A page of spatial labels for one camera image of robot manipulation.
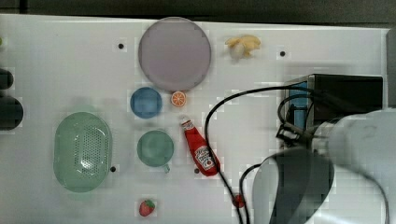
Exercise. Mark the small black cylinder holder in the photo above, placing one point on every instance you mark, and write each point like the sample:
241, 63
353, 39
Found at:
6, 79

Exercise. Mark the black toaster oven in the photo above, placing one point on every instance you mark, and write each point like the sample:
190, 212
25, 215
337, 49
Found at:
358, 95

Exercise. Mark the small red tomato toy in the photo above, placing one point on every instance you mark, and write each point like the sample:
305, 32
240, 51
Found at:
238, 201

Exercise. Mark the orange slice toy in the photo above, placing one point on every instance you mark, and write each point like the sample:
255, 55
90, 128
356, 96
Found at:
178, 98

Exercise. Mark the strawberry toy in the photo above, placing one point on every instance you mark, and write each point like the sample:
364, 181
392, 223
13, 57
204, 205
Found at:
146, 208

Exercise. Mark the green perforated colander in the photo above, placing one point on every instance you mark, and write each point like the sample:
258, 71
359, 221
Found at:
82, 152

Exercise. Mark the green cup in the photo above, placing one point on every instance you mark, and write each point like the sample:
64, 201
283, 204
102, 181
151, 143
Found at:
156, 149

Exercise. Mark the blue bowl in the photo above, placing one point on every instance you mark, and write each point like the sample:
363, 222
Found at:
146, 103

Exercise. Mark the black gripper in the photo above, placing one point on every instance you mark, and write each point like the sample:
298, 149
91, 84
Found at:
292, 136

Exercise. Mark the red ketchup bottle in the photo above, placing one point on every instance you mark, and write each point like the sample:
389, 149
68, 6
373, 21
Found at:
207, 164

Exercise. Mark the lilac round plate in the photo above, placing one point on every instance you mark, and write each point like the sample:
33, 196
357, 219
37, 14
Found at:
174, 54

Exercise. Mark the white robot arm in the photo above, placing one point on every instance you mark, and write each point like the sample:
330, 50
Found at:
346, 177

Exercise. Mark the peeled banana toy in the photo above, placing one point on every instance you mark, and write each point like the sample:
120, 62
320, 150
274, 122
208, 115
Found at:
241, 46

